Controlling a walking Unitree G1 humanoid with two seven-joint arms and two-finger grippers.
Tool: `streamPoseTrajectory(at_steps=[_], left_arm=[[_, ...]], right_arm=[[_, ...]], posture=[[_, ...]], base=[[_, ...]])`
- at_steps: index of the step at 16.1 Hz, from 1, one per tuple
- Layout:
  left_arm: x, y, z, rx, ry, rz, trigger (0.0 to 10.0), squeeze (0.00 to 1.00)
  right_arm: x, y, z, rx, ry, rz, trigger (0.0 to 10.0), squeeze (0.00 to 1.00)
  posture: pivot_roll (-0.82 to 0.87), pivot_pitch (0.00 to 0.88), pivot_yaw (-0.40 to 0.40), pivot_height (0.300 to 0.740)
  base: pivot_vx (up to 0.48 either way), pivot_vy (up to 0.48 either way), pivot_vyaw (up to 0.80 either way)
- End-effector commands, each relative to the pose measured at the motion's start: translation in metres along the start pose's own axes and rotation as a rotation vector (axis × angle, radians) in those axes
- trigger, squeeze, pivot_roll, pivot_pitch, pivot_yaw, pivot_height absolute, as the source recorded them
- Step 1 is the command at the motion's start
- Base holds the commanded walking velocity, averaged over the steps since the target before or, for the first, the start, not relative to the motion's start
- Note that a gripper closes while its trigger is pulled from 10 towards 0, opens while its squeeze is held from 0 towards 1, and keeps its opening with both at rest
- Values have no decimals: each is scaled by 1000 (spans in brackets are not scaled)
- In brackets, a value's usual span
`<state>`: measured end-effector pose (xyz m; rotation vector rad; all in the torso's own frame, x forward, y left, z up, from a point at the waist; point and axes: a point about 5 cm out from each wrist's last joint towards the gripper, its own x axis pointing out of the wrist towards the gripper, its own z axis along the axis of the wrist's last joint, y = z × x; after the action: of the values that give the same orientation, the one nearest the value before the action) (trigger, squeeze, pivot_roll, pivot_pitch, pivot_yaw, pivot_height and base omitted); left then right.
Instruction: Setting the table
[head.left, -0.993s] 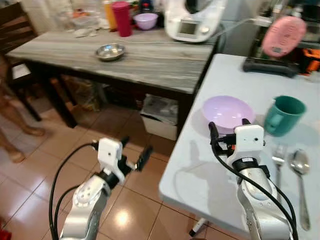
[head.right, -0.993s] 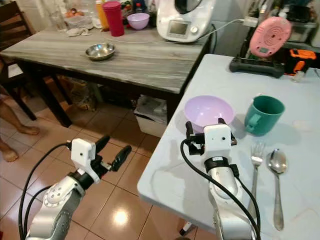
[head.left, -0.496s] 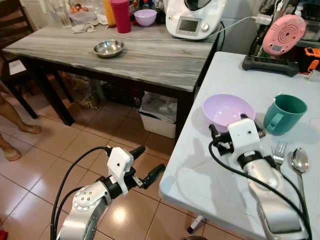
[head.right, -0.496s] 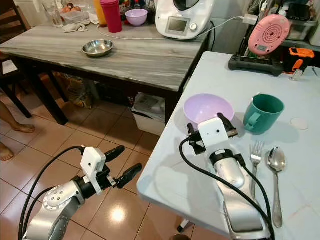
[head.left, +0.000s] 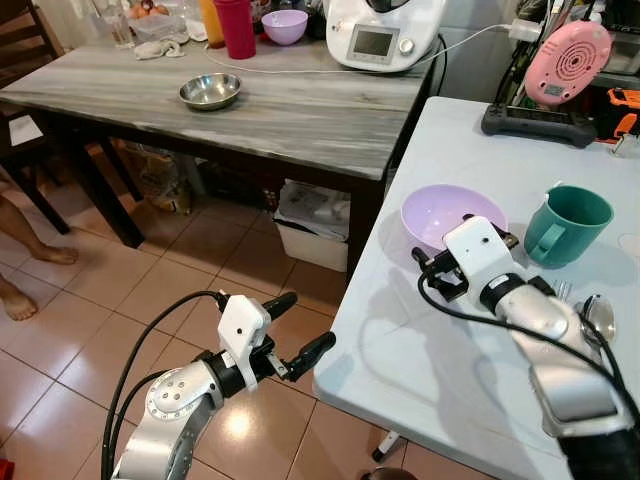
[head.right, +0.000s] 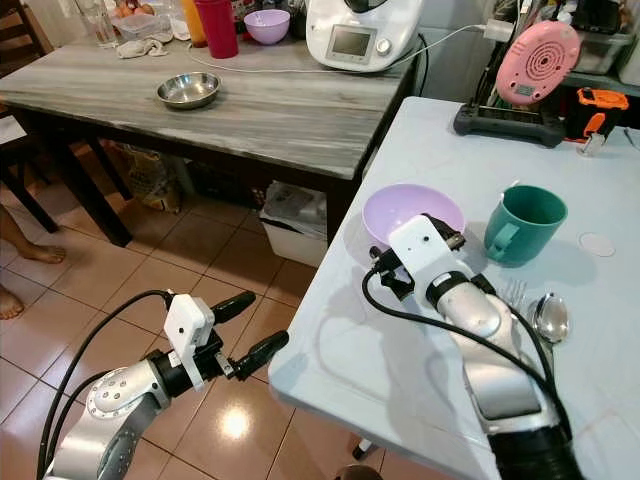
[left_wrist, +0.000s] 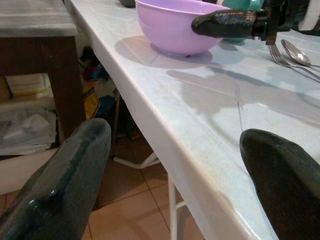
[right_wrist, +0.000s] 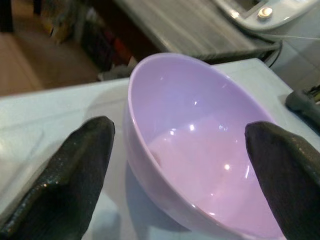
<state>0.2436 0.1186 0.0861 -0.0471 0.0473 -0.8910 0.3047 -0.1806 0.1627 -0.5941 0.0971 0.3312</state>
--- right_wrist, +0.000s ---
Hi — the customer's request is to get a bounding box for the black object at table edge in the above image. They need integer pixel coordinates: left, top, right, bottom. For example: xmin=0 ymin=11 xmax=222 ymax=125
xmin=285 ymin=86 xmax=320 ymax=131

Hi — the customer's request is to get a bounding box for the white washing machine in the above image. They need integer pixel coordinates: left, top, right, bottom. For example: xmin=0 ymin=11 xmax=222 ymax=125
xmin=113 ymin=0 xmax=320 ymax=65

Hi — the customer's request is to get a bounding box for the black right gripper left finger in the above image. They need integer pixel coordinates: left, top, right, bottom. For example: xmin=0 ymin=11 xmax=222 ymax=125
xmin=0 ymin=115 xmax=116 ymax=240

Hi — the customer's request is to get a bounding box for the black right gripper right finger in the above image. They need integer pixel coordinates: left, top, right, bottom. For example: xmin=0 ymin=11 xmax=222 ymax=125
xmin=243 ymin=120 xmax=320 ymax=240

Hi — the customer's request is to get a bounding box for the lilac plastic bowl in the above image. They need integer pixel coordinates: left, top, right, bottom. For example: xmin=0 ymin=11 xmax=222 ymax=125
xmin=122 ymin=52 xmax=288 ymax=240

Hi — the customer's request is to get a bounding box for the dark cluttered shelf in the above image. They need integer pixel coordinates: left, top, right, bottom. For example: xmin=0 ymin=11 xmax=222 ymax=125
xmin=37 ymin=0 xmax=161 ymax=72

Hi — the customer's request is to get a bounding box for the grey crumpled cloth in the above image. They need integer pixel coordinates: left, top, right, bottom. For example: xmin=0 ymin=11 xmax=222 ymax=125
xmin=97 ymin=56 xmax=140 ymax=81

